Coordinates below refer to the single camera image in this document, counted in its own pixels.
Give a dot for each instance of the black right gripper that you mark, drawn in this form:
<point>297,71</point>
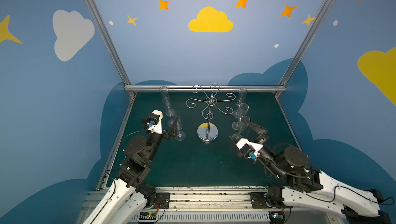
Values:
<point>260,136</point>

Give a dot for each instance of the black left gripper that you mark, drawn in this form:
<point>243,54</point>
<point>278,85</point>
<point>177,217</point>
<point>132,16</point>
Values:
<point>167,134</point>

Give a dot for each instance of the clear wine glass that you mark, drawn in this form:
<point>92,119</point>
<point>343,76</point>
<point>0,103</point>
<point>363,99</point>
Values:
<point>239,128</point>
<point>238,114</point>

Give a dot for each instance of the clear flute glass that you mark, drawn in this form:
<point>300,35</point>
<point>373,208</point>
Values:
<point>240,99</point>
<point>170,112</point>
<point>180,136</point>
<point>164,92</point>

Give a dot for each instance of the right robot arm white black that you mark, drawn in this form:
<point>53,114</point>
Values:
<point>308,186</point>

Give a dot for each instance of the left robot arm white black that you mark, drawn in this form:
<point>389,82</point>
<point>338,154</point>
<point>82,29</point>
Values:
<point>129,194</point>

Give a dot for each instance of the chrome wine glass rack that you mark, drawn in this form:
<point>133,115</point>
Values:
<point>207,132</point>

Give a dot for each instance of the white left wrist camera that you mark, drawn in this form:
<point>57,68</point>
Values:
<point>153,122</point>

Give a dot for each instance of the aluminium back frame rail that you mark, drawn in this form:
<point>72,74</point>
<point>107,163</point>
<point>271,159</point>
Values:
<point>197,88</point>

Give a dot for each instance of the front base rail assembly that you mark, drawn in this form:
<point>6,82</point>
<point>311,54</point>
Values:
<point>223,205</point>

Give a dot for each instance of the aluminium left floor rail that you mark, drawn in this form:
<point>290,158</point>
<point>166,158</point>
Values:
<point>113,153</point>

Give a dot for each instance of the aluminium left corner post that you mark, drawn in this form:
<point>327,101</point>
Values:
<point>94,11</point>

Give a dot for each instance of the aluminium corner post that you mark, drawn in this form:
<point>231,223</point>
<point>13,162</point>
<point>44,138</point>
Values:
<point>94,11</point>
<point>313,29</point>

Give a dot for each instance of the aluminium right corner post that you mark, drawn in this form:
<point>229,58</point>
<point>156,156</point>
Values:
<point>313,29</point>

